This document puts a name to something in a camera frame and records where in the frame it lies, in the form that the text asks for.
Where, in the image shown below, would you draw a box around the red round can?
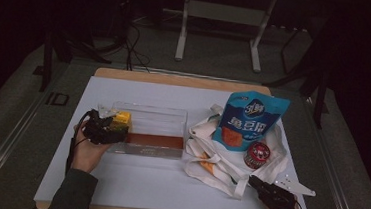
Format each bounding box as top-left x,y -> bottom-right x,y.
242,140 -> 273,171

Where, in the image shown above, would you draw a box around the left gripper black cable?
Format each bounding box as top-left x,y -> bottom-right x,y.
63,107 -> 95,179

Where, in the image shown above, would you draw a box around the clear plastic tray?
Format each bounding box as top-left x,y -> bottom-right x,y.
103,99 -> 189,162

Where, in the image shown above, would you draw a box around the long brown box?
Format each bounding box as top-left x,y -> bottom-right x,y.
124,131 -> 186,151

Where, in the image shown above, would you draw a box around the white patterned tote bag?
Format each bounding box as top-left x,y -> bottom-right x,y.
180,101 -> 295,205

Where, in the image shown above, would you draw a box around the blue snack pouch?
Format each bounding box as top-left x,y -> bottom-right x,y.
210,88 -> 293,157

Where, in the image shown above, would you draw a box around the white metal desk frame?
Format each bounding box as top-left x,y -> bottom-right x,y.
173,0 -> 278,75

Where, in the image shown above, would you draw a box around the person's left hand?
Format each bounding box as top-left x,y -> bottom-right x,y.
69,121 -> 116,177

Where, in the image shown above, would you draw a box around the black rectangular floor bracket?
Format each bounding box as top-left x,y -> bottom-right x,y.
45,91 -> 71,107

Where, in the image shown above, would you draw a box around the white table mat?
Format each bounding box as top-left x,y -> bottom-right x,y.
33,71 -> 320,209

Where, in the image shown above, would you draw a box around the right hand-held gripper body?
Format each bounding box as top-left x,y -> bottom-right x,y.
251,171 -> 318,209

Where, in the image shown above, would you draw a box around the black metal stand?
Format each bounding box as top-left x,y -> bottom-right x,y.
259,24 -> 335,131
38,27 -> 116,99

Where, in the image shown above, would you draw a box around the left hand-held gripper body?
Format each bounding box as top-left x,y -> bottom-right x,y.
81,102 -> 131,148

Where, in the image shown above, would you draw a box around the black floor cables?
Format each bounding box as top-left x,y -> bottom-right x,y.
121,22 -> 155,74

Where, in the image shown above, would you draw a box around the yellow drink carton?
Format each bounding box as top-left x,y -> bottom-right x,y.
110,110 -> 134,133

